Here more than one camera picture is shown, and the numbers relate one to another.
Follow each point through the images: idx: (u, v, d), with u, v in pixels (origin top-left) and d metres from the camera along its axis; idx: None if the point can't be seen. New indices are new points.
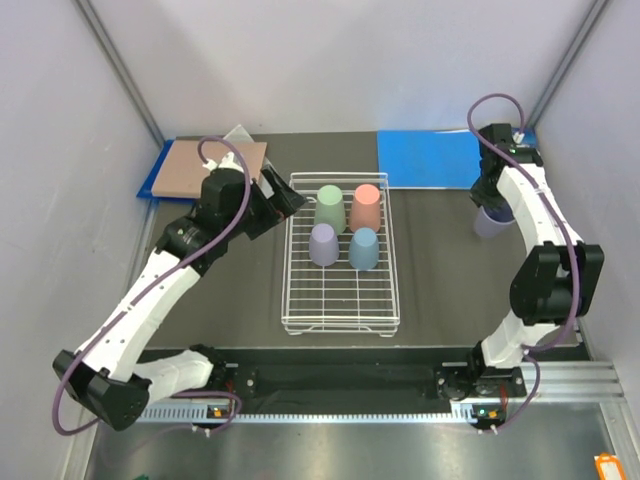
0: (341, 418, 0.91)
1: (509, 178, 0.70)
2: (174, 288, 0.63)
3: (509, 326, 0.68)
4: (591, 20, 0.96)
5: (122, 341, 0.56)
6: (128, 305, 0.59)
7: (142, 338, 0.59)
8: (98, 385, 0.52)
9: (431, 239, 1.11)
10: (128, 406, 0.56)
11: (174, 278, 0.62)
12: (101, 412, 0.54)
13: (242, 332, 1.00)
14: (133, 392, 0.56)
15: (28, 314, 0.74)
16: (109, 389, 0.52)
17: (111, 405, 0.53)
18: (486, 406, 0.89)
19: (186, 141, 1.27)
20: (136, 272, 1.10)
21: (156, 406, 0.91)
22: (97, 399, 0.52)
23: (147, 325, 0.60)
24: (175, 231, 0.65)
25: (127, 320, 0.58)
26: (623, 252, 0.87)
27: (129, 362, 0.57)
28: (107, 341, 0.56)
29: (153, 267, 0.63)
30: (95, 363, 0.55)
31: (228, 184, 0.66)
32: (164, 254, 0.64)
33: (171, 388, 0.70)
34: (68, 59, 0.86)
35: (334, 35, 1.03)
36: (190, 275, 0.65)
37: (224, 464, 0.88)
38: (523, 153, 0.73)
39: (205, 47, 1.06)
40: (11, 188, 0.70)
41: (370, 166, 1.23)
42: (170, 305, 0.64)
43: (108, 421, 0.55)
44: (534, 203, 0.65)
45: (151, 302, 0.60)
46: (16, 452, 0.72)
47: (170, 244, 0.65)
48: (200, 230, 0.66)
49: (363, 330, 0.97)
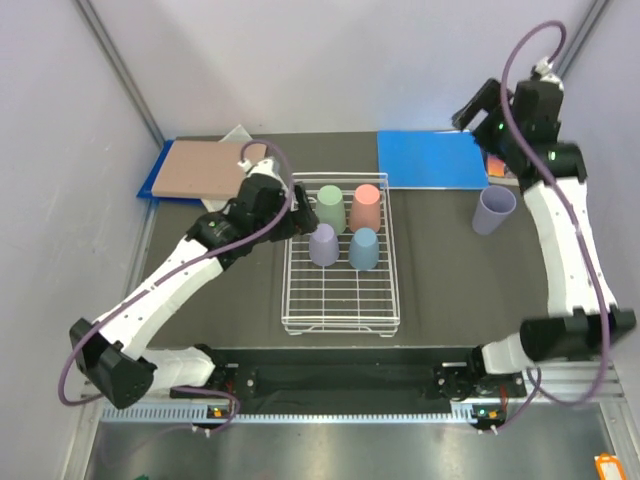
0: (341, 418, 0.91)
1: (543, 198, 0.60)
2: (198, 276, 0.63)
3: (515, 346, 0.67)
4: (590, 21, 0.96)
5: (140, 318, 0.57)
6: (151, 285, 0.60)
7: (159, 319, 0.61)
8: (109, 357, 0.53)
9: (430, 239, 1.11)
10: (133, 386, 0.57)
11: (200, 266, 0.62)
12: (107, 386, 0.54)
13: (242, 332, 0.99)
14: (140, 372, 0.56)
15: (27, 314, 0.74)
16: (118, 362, 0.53)
17: (120, 379, 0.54)
18: (486, 407, 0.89)
19: (187, 141, 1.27)
20: (136, 272, 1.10)
21: (157, 406, 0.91)
22: (108, 371, 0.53)
23: (166, 307, 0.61)
24: (206, 223, 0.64)
25: (148, 299, 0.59)
26: (624, 254, 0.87)
27: (143, 340, 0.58)
28: (126, 316, 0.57)
29: (181, 252, 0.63)
30: (111, 335, 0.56)
31: (268, 186, 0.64)
32: (194, 243, 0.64)
33: (172, 380, 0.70)
34: (67, 58, 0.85)
35: (334, 34, 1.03)
36: (214, 268, 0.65)
37: (224, 464, 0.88)
38: (565, 160, 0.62)
39: (205, 46, 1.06)
40: (11, 187, 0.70)
41: (369, 166, 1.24)
42: (188, 292, 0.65)
43: (111, 397, 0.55)
44: (571, 247, 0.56)
45: (173, 285, 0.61)
46: (16, 453, 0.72)
47: (201, 234, 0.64)
48: (232, 228, 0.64)
49: (363, 331, 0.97)
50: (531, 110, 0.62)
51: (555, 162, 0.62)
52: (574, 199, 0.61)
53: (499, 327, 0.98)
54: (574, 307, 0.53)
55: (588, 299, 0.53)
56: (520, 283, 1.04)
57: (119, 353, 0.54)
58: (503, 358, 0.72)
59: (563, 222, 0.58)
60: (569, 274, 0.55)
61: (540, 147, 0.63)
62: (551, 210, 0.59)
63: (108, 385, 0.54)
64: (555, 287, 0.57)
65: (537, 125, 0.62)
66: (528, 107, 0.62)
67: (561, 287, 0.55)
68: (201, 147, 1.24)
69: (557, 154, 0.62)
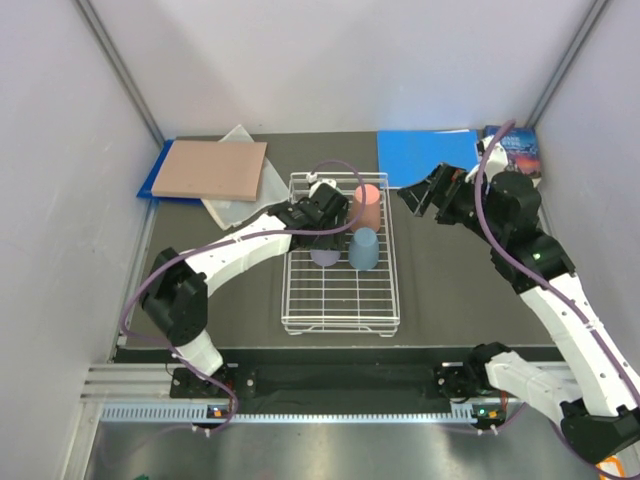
0: (338, 418, 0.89)
1: (545, 303, 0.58)
2: (271, 246, 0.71)
3: (540, 402, 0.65)
4: (590, 21, 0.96)
5: (223, 261, 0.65)
6: (237, 237, 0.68)
7: (232, 271, 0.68)
8: (191, 284, 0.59)
9: (430, 238, 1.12)
10: (190, 324, 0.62)
11: (277, 237, 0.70)
12: (174, 311, 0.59)
13: (242, 332, 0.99)
14: (202, 311, 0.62)
15: (28, 314, 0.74)
16: (199, 289, 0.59)
17: (191, 307, 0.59)
18: (486, 407, 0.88)
19: (187, 141, 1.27)
20: (136, 273, 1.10)
21: (157, 406, 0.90)
22: (186, 294, 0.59)
23: (241, 262, 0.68)
24: (285, 208, 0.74)
25: (231, 248, 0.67)
26: (625, 255, 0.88)
27: (215, 282, 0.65)
28: (211, 257, 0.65)
29: (263, 221, 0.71)
30: (195, 267, 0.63)
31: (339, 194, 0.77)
32: (274, 218, 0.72)
33: (189, 357, 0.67)
34: (67, 58, 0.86)
35: (334, 35, 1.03)
36: (285, 245, 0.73)
37: (224, 464, 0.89)
38: (550, 256, 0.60)
39: (205, 47, 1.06)
40: (12, 188, 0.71)
41: (369, 166, 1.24)
42: (259, 259, 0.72)
43: (174, 322, 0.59)
44: (589, 345, 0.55)
45: (253, 245, 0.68)
46: (16, 452, 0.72)
47: (280, 215, 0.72)
48: (304, 217, 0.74)
49: (363, 331, 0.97)
50: (509, 212, 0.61)
51: (543, 262, 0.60)
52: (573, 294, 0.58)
53: (498, 328, 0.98)
54: (617, 408, 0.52)
55: (625, 393, 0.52)
56: None
57: (199, 283, 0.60)
58: (518, 391, 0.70)
59: (573, 320, 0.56)
60: (599, 374, 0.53)
61: (524, 249, 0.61)
62: (556, 309, 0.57)
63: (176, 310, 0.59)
64: (583, 383, 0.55)
65: (517, 227, 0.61)
66: (504, 208, 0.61)
67: (592, 385, 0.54)
68: (201, 147, 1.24)
69: (541, 253, 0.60)
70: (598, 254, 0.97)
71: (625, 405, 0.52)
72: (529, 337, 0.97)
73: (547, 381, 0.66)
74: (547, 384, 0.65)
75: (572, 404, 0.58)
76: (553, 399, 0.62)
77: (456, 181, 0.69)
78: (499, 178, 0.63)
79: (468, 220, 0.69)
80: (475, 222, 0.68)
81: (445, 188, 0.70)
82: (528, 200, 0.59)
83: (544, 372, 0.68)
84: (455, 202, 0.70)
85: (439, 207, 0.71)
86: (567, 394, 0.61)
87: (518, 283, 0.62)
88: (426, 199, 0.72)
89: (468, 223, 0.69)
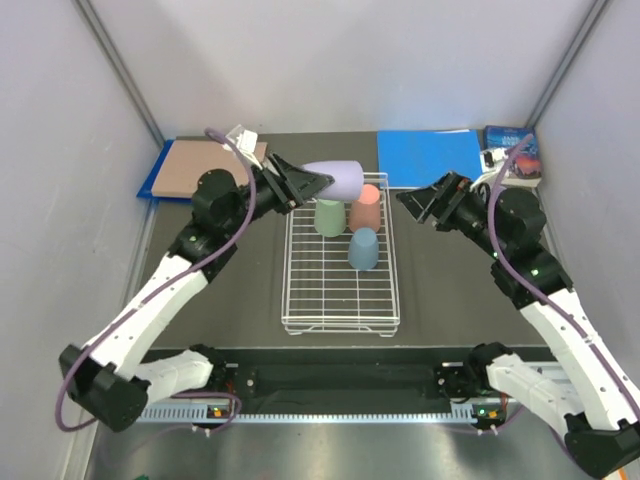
0: (341, 418, 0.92)
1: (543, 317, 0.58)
2: (184, 290, 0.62)
3: (539, 408, 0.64)
4: (591, 20, 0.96)
5: (131, 337, 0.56)
6: (138, 303, 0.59)
7: (150, 336, 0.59)
8: (104, 379, 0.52)
9: (430, 238, 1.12)
10: (125, 411, 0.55)
11: (186, 280, 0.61)
12: (102, 411, 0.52)
13: (242, 333, 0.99)
14: (136, 390, 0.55)
15: (30, 314, 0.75)
16: (114, 382, 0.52)
17: (115, 401, 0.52)
18: (487, 407, 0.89)
19: (187, 141, 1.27)
20: (136, 272, 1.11)
21: (156, 406, 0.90)
22: (101, 393, 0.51)
23: (156, 324, 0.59)
24: (187, 238, 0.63)
25: (136, 318, 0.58)
26: (625, 256, 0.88)
27: (135, 358, 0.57)
28: (116, 337, 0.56)
29: (165, 269, 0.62)
30: (103, 358, 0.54)
31: (219, 196, 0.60)
32: (177, 259, 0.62)
33: (171, 389, 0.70)
34: (67, 59, 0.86)
35: (334, 35, 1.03)
36: (202, 281, 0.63)
37: (224, 464, 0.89)
38: (547, 271, 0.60)
39: (205, 47, 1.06)
40: (12, 187, 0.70)
41: (370, 165, 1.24)
42: (179, 307, 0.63)
43: (107, 420, 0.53)
44: (588, 359, 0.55)
45: (161, 301, 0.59)
46: (16, 452, 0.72)
47: (184, 248, 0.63)
48: (211, 237, 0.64)
49: (362, 330, 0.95)
50: (513, 231, 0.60)
51: (541, 278, 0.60)
52: (571, 308, 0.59)
53: (499, 328, 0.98)
54: (618, 422, 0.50)
55: (625, 408, 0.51)
56: None
57: (112, 374, 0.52)
58: (518, 395, 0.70)
59: (572, 335, 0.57)
60: (599, 387, 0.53)
61: (523, 264, 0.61)
62: (556, 325, 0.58)
63: (103, 410, 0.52)
64: (584, 397, 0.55)
65: (521, 246, 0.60)
66: (509, 227, 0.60)
67: (592, 399, 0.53)
68: (201, 147, 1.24)
69: (539, 269, 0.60)
70: (599, 254, 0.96)
71: (626, 418, 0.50)
72: (529, 336, 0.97)
73: (550, 390, 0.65)
74: (550, 393, 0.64)
75: (577, 417, 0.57)
76: (557, 409, 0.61)
77: (461, 191, 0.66)
78: (505, 194, 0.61)
79: (470, 229, 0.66)
80: (477, 233, 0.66)
81: (449, 197, 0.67)
82: (535, 220, 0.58)
83: (546, 380, 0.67)
84: (457, 211, 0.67)
85: (439, 217, 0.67)
86: (569, 405, 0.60)
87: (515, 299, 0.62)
88: (432, 207, 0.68)
89: (470, 233, 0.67)
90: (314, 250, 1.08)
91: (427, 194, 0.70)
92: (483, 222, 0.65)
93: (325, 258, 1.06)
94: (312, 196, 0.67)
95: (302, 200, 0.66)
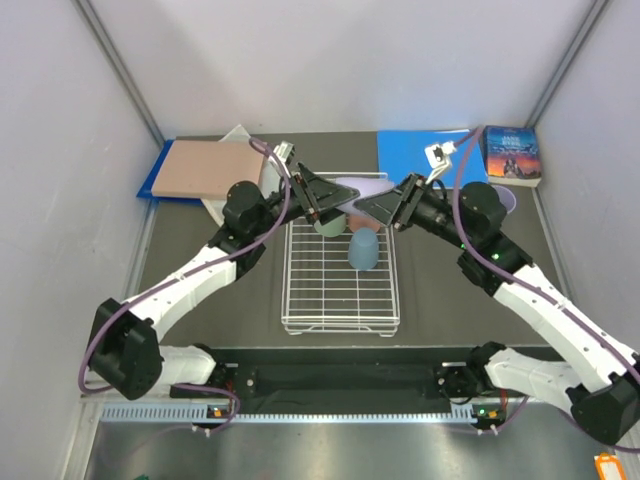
0: (341, 418, 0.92)
1: (514, 295, 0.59)
2: (219, 276, 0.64)
3: (543, 391, 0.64)
4: (591, 20, 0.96)
5: (168, 301, 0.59)
6: (180, 275, 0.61)
7: (179, 310, 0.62)
8: (138, 333, 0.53)
9: (430, 238, 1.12)
10: (145, 374, 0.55)
11: (222, 266, 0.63)
12: (124, 367, 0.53)
13: (242, 332, 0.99)
14: (156, 358, 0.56)
15: (30, 314, 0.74)
16: (148, 338, 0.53)
17: (142, 359, 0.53)
18: (486, 406, 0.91)
19: (186, 141, 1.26)
20: (135, 273, 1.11)
21: (158, 406, 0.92)
22: (134, 347, 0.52)
23: (188, 299, 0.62)
24: (226, 238, 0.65)
25: (175, 287, 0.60)
26: (625, 256, 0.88)
27: (163, 326, 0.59)
28: (155, 299, 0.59)
29: (205, 253, 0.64)
30: (139, 314, 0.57)
31: (248, 206, 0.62)
32: (214, 250, 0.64)
33: (174, 378, 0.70)
34: (67, 58, 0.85)
35: (334, 36, 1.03)
36: (232, 273, 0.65)
37: (224, 464, 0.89)
38: (507, 254, 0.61)
39: (205, 47, 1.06)
40: (11, 187, 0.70)
41: (369, 165, 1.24)
42: (209, 290, 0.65)
43: (125, 379, 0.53)
44: (566, 325, 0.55)
45: (198, 280, 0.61)
46: (16, 452, 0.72)
47: (222, 245, 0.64)
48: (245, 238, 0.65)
49: (363, 330, 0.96)
50: (476, 226, 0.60)
51: (503, 261, 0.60)
52: (538, 281, 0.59)
53: (498, 328, 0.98)
54: (608, 376, 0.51)
55: (614, 361, 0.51)
56: None
57: (147, 331, 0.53)
58: (521, 386, 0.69)
59: (544, 305, 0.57)
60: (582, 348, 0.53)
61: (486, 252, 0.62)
62: (527, 299, 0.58)
63: (127, 367, 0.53)
64: (575, 362, 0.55)
65: (485, 239, 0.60)
66: (472, 223, 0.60)
67: (581, 362, 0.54)
68: (201, 147, 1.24)
69: (499, 253, 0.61)
70: (599, 255, 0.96)
71: (616, 371, 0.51)
72: (529, 336, 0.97)
73: (547, 371, 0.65)
74: (549, 374, 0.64)
75: (577, 389, 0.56)
76: (557, 387, 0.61)
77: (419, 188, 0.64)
78: (467, 190, 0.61)
79: (434, 226, 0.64)
80: (442, 229, 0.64)
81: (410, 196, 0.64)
82: (497, 213, 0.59)
83: (544, 363, 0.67)
84: (417, 209, 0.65)
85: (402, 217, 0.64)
86: (569, 380, 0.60)
87: (487, 286, 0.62)
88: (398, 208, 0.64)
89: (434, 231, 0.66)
90: (314, 249, 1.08)
91: (386, 199, 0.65)
92: (446, 216, 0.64)
93: (325, 258, 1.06)
94: (332, 207, 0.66)
95: (320, 210, 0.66)
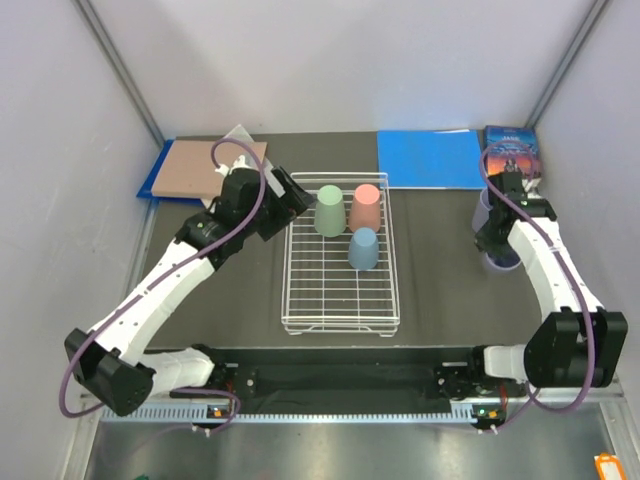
0: (341, 418, 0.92)
1: (521, 233, 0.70)
2: (190, 278, 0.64)
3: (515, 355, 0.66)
4: (591, 19, 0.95)
5: (135, 324, 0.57)
6: (144, 290, 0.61)
7: (154, 324, 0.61)
8: (107, 365, 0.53)
9: (430, 238, 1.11)
10: (132, 392, 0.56)
11: (191, 267, 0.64)
12: (106, 394, 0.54)
13: (242, 333, 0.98)
14: (140, 378, 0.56)
15: (30, 314, 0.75)
16: (118, 368, 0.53)
17: (120, 386, 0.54)
18: (486, 406, 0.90)
19: (186, 141, 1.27)
20: (135, 273, 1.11)
21: (156, 406, 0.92)
22: (106, 379, 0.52)
23: (161, 310, 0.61)
24: (195, 224, 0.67)
25: (142, 304, 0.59)
26: (625, 255, 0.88)
27: (139, 346, 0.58)
28: (121, 323, 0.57)
29: (171, 255, 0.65)
30: (107, 344, 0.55)
31: (250, 182, 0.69)
32: (184, 244, 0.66)
33: (172, 383, 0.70)
34: (67, 59, 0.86)
35: (333, 35, 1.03)
36: (207, 268, 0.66)
37: (224, 464, 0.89)
38: (535, 208, 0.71)
39: (205, 46, 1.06)
40: (12, 187, 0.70)
41: (369, 165, 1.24)
42: (182, 297, 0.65)
43: (111, 403, 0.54)
44: (551, 265, 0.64)
45: (168, 288, 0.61)
46: (16, 453, 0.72)
47: (191, 233, 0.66)
48: (218, 225, 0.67)
49: (363, 330, 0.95)
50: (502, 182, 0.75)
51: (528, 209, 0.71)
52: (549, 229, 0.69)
53: (497, 328, 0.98)
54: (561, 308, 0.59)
55: (573, 302, 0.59)
56: (519, 284, 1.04)
57: (116, 360, 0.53)
58: (502, 361, 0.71)
59: (541, 244, 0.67)
60: (553, 283, 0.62)
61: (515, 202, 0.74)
62: (530, 237, 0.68)
63: (108, 393, 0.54)
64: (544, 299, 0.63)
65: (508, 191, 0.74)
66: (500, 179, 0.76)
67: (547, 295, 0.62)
68: (201, 147, 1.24)
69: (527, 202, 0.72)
70: (599, 254, 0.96)
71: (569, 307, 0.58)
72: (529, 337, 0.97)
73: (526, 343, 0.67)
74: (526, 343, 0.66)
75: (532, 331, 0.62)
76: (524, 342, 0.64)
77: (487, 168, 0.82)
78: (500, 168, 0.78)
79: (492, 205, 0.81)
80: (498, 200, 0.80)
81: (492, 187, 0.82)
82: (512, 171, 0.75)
83: None
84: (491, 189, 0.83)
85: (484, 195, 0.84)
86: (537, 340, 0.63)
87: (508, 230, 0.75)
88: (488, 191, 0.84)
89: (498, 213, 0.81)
90: (314, 250, 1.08)
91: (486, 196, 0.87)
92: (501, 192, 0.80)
93: (325, 258, 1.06)
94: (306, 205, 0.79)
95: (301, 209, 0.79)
